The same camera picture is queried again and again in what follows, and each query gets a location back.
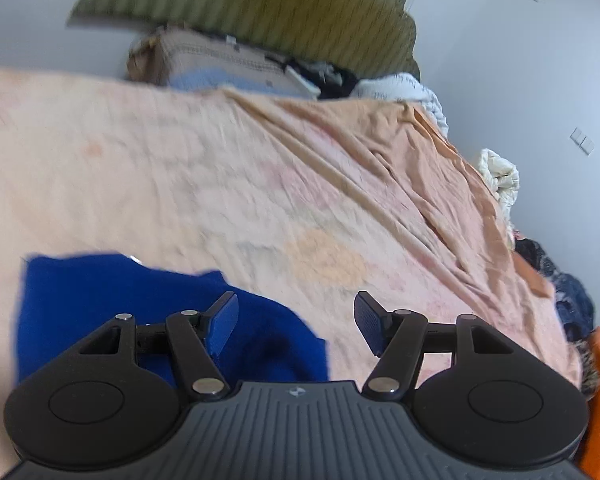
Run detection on pile of dark patterned clothes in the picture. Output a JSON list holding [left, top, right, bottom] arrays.
[[509, 230, 597, 347]]

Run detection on white printed quilt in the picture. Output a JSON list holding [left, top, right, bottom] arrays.
[[352, 74, 449, 137]]

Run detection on pink floral bed sheet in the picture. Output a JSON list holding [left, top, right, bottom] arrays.
[[0, 67, 583, 401]]

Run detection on green striped headboard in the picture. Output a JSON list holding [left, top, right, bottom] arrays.
[[65, 0, 422, 82]]

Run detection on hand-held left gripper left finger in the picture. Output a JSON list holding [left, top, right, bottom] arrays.
[[75, 291, 240, 403]]

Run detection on blue knit sweater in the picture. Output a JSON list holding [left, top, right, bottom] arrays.
[[14, 254, 329, 391]]

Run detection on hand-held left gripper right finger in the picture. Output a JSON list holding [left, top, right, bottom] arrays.
[[354, 290, 518, 403]]

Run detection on white crumpled cloth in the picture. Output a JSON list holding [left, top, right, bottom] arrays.
[[475, 148, 522, 207]]

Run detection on brown patterned pillow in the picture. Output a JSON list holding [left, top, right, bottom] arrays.
[[126, 27, 322, 101]]

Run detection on white double wall switch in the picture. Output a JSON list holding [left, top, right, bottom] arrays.
[[570, 127, 595, 155]]

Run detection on dark clothes by headboard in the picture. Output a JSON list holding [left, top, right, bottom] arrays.
[[285, 57, 362, 101]]

